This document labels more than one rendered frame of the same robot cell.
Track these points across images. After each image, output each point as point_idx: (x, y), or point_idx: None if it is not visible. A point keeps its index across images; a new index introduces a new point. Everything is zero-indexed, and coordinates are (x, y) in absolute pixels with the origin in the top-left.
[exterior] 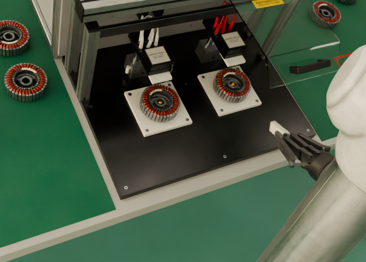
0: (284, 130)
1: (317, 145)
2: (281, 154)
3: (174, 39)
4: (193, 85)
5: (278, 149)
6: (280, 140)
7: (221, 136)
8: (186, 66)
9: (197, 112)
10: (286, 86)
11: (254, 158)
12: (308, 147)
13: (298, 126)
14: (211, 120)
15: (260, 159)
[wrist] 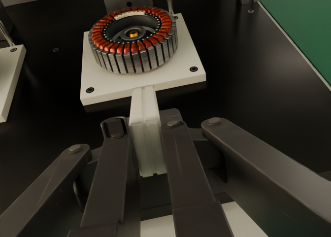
0: (144, 111)
1: (309, 214)
2: (241, 220)
3: None
4: (67, 51)
5: (234, 202)
6: (61, 157)
7: (57, 152)
8: (78, 24)
9: (39, 97)
10: (298, 49)
11: (141, 225)
12: (174, 226)
13: (313, 131)
14: (58, 113)
15: (160, 231)
